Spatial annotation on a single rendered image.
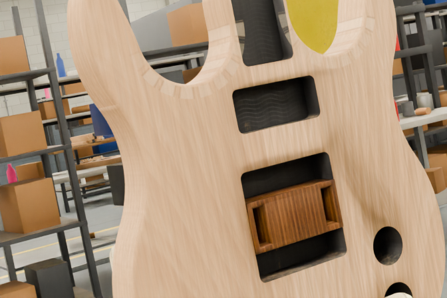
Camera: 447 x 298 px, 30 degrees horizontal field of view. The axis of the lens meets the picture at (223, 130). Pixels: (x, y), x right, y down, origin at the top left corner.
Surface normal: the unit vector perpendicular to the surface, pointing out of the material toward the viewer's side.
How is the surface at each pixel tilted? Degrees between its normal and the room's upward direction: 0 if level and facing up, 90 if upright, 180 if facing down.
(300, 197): 90
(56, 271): 90
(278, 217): 90
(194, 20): 90
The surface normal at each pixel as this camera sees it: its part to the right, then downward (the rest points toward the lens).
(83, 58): -0.82, 0.28
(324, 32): 0.47, -0.04
